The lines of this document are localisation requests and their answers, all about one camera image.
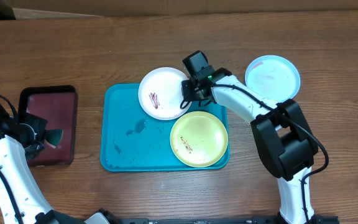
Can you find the green and pink sponge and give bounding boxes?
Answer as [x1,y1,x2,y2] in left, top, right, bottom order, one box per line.
[45,129,63,149]

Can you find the light blue round plate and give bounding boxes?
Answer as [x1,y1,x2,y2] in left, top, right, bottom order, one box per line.
[244,55,301,102]

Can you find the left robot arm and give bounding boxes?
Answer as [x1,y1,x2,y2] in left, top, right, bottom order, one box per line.
[0,96,81,224]

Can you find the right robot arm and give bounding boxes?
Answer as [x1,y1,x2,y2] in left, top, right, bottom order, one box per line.
[180,50,329,223]

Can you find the black tray with red liquid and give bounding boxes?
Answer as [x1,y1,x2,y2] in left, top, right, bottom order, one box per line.
[18,85,78,166]

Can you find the teal plastic serving tray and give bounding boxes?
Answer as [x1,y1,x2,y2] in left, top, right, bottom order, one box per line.
[99,82,231,173]

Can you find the white round plate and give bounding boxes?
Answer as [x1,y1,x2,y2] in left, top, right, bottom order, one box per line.
[138,67,191,120]

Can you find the yellow green round plate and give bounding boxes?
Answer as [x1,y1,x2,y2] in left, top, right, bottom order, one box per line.
[170,111,229,168]

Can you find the brown cardboard backdrop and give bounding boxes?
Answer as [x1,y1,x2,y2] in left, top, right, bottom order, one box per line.
[8,0,358,16]

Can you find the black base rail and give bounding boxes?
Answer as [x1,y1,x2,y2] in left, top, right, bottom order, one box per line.
[98,210,340,224]

